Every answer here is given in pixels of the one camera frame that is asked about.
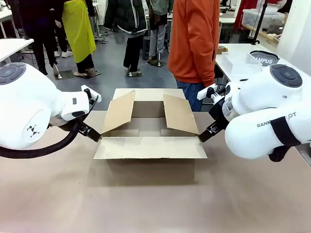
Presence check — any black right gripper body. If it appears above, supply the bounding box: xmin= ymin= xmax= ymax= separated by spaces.
xmin=208 ymin=97 xmax=230 ymax=127

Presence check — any brown cardboard box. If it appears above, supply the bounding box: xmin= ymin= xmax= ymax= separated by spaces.
xmin=93 ymin=88 xmax=208 ymax=182

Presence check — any person's left forearm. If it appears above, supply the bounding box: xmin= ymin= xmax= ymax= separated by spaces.
xmin=200 ymin=46 xmax=220 ymax=88

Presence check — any white work table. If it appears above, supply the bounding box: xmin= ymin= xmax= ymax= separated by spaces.
xmin=215 ymin=43 xmax=280 ymax=84

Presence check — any clear plastic container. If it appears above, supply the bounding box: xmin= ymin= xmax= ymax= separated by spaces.
xmin=222 ymin=52 xmax=263 ymax=75

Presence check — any black printed bag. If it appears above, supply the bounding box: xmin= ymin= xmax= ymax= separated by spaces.
xmin=250 ymin=50 xmax=281 ymax=67

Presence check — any person in orange hoodie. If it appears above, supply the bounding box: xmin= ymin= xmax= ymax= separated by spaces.
xmin=167 ymin=0 xmax=221 ymax=112

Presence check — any black stand pole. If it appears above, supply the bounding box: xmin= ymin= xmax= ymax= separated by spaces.
xmin=251 ymin=0 xmax=268 ymax=46

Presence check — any white background table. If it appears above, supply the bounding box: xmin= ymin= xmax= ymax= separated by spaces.
xmin=218 ymin=16 xmax=238 ymax=44

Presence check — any black computer case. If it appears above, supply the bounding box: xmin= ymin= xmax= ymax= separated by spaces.
xmin=142 ymin=36 xmax=152 ymax=61

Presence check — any person in grey trousers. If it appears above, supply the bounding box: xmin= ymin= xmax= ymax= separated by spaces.
xmin=147 ymin=0 xmax=174 ymax=63

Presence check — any person in yellow apron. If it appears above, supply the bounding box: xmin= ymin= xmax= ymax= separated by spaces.
xmin=62 ymin=0 xmax=98 ymax=78

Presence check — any clear plastic storage bin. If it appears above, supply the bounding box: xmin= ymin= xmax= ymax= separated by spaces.
xmin=242 ymin=8 xmax=286 ymax=33

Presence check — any red garment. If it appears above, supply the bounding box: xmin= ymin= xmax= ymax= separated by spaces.
xmin=234 ymin=0 xmax=254 ymax=28

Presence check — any person in dark clothes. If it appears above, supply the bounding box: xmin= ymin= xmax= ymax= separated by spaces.
xmin=12 ymin=0 xmax=64 ymax=76

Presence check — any white side table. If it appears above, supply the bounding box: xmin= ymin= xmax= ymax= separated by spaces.
xmin=0 ymin=38 xmax=35 ymax=63

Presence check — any person in black striped jacket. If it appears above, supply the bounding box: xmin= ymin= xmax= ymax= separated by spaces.
xmin=104 ymin=0 xmax=149 ymax=75

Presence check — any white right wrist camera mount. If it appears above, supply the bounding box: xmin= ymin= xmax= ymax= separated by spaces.
xmin=197 ymin=83 xmax=225 ymax=102

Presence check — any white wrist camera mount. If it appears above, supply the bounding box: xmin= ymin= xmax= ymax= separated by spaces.
xmin=81 ymin=84 xmax=102 ymax=104
xmin=197 ymin=83 xmax=225 ymax=102

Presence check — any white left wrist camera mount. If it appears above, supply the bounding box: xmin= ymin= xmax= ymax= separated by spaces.
xmin=81 ymin=84 xmax=102 ymax=104

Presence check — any black left arm cable sleeve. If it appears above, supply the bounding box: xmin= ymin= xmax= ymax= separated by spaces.
xmin=0 ymin=118 xmax=85 ymax=159

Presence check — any black arm cable sleeve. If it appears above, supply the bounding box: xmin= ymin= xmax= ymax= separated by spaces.
xmin=268 ymin=140 xmax=311 ymax=163
xmin=0 ymin=118 xmax=85 ymax=159

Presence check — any black arm strap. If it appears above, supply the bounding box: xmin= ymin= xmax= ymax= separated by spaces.
xmin=269 ymin=116 xmax=302 ymax=148

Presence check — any black right arm cable sleeve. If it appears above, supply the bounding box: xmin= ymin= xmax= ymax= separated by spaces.
xmin=268 ymin=140 xmax=311 ymax=163

